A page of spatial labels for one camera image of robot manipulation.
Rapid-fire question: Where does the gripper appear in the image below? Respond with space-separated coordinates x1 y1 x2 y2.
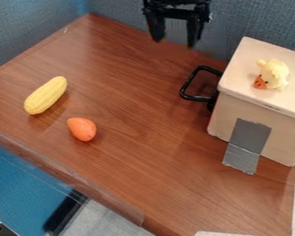
141 0 213 48

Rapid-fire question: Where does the drawer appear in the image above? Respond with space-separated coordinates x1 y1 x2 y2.
178 65 226 113

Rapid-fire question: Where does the yellow plush duck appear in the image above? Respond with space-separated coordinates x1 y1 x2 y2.
252 58 292 91

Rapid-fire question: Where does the cabinet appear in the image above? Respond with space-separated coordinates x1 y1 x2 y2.
205 36 295 169

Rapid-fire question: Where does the grey tape strip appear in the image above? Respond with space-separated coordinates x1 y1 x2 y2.
219 117 274 176

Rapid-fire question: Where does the orange toy carrot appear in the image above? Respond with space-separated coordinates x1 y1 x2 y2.
65 116 99 143

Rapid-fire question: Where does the yellow toy corn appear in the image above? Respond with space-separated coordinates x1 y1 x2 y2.
23 76 69 116

